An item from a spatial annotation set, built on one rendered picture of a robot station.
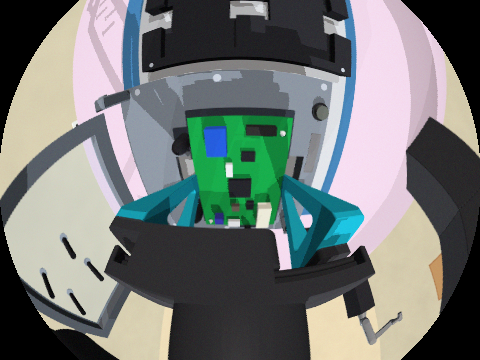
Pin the green circuit board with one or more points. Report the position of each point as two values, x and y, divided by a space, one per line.
239 161

